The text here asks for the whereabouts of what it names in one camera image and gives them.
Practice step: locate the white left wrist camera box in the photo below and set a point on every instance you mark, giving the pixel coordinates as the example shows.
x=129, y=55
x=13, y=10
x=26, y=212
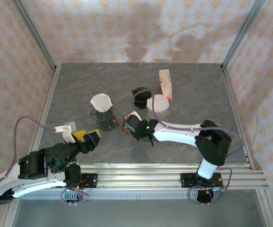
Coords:
x=66, y=134

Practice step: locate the aluminium frame leg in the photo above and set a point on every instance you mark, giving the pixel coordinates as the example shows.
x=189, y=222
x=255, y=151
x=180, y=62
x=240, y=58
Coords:
x=269, y=220
x=7, y=220

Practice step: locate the orange glass server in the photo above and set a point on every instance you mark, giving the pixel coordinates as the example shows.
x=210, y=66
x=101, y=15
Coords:
x=127, y=132

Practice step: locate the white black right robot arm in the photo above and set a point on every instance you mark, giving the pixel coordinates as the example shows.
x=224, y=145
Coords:
x=179, y=134

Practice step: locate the clear glass dripper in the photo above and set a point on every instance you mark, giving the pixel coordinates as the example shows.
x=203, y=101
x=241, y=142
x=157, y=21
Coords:
x=166, y=109

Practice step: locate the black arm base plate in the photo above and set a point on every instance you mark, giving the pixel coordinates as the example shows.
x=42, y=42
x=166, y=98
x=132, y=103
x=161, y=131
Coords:
x=186, y=180
x=91, y=180

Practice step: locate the aluminium frame post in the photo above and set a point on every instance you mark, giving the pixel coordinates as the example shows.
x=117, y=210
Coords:
x=242, y=35
x=32, y=33

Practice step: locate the smoky grey glass dripper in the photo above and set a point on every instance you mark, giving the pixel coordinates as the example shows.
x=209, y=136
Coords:
x=104, y=114

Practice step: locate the aluminium mounting rail beam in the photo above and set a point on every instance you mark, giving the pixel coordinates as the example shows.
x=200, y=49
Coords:
x=139, y=177

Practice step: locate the coffee filter pack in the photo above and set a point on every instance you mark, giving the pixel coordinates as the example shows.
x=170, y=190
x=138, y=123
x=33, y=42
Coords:
x=167, y=87

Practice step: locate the aluminium table side rail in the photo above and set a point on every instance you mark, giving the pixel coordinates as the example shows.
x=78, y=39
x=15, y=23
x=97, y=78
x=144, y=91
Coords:
x=229, y=89
x=51, y=89

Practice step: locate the dark green glass dripper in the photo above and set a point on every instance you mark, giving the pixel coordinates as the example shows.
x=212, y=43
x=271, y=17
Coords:
x=140, y=98

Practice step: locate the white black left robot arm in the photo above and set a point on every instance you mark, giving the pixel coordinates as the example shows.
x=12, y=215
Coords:
x=32, y=189

